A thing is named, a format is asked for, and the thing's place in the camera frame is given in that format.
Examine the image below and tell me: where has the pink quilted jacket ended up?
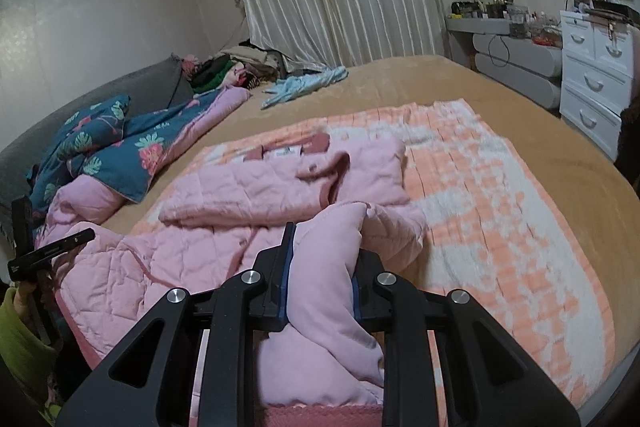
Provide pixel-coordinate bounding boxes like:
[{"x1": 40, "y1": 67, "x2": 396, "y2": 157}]
[{"x1": 55, "y1": 138, "x2": 427, "y2": 407}]

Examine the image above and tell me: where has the pile of mixed clothes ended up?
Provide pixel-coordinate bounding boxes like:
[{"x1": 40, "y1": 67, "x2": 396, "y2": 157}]
[{"x1": 181, "y1": 40, "x2": 288, "y2": 94}]

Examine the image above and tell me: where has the blue floral pink quilt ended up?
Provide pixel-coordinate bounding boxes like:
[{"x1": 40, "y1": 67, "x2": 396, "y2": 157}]
[{"x1": 29, "y1": 87, "x2": 250, "y2": 247}]

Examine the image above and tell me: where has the orange checked cloud blanket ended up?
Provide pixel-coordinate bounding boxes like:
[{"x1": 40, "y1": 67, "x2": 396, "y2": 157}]
[{"x1": 113, "y1": 101, "x2": 615, "y2": 407}]

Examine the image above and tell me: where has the grey headboard cushion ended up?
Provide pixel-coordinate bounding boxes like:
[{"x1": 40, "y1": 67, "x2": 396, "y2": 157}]
[{"x1": 0, "y1": 52, "x2": 196, "y2": 238}]

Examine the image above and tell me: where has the tan bed sheet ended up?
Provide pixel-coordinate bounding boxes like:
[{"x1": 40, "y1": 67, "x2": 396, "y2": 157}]
[{"x1": 106, "y1": 55, "x2": 639, "y2": 419}]

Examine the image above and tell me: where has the light blue garment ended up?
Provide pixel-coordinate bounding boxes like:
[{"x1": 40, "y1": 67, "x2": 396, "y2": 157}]
[{"x1": 260, "y1": 66, "x2": 348, "y2": 109}]

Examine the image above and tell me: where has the grey dressing table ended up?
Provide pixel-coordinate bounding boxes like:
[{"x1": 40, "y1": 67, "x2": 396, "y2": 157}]
[{"x1": 446, "y1": 0, "x2": 562, "y2": 112}]

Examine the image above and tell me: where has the white drawer cabinet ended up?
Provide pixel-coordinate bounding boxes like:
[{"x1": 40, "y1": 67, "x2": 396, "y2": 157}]
[{"x1": 560, "y1": 11, "x2": 639, "y2": 161}]

